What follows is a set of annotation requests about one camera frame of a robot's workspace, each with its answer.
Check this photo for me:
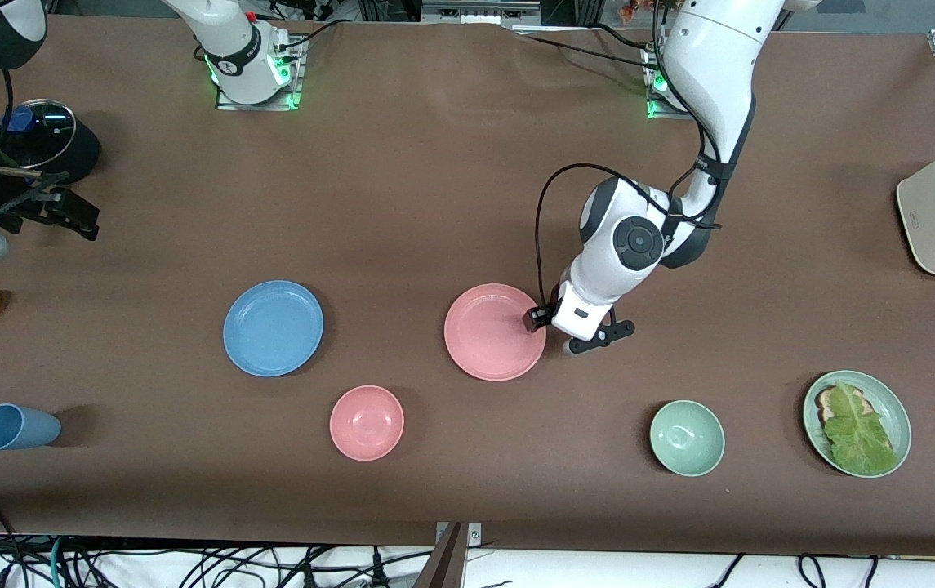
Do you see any pink plate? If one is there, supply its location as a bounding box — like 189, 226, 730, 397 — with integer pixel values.
443, 283, 547, 382

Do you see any blue plate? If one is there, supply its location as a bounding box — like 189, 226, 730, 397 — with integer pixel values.
223, 280, 325, 378

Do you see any glass lid blue knob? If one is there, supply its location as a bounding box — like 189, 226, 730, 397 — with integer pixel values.
0, 100, 77, 170

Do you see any green bowl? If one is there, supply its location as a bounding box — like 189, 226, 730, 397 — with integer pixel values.
649, 399, 726, 478

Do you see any pink bowl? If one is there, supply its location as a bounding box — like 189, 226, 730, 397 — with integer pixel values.
329, 385, 405, 462

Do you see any blue cup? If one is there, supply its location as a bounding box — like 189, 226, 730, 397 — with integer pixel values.
0, 403, 62, 452

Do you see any toasted bread slice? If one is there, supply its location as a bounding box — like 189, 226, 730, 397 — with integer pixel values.
815, 385, 872, 425

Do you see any green lettuce leaf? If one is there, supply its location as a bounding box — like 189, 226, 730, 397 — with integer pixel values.
822, 381, 899, 476

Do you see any green plate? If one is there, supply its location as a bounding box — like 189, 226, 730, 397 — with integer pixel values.
802, 370, 913, 479

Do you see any black pot blue handle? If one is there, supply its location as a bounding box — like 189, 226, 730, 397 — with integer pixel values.
0, 98, 102, 185

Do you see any metal table edge bracket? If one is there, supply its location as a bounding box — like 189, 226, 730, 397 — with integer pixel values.
434, 523, 483, 546

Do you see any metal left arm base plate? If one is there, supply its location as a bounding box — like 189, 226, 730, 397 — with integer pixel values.
645, 47, 698, 122

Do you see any dark brown post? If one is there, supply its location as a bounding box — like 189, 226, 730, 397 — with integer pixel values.
414, 523, 468, 588

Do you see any aluminium frame beam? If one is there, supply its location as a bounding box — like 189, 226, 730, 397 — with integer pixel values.
421, 0, 541, 27

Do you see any green cable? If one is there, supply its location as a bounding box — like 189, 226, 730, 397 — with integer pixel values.
47, 535, 69, 588

